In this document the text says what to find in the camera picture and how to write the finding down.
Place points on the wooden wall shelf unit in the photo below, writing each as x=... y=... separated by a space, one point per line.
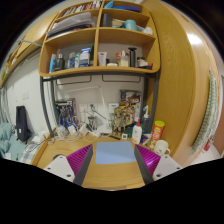
x=109 y=39

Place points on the red yellow chips can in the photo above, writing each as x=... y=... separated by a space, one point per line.
x=156 y=133

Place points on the white ceramic mug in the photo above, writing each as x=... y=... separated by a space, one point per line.
x=161 y=147

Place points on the blue spray bottle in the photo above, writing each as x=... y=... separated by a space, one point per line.
x=145 y=120

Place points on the light blue bedding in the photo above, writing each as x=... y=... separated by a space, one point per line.
x=13 y=149

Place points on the white tube on shelf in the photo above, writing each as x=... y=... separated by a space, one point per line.
x=102 y=56

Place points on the black backpack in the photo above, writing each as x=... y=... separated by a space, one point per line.
x=23 y=132

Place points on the black cylinder bottle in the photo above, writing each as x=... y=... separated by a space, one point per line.
x=132 y=56

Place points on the stack of papers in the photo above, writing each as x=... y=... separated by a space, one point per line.
x=71 y=22

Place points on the figure box packaging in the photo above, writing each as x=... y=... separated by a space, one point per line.
x=66 y=110

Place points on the black cup on shelf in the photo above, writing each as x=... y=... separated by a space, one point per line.
x=106 y=20

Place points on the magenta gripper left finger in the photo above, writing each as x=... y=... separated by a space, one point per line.
x=72 y=167

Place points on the blue mouse pad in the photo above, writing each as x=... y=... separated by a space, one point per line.
x=114 y=152

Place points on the robot action figure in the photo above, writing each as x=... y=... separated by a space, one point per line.
x=123 y=117

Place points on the white glue bottle red cap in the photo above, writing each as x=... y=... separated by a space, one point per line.
x=137 y=133

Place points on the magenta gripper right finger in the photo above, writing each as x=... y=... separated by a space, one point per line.
x=152 y=166

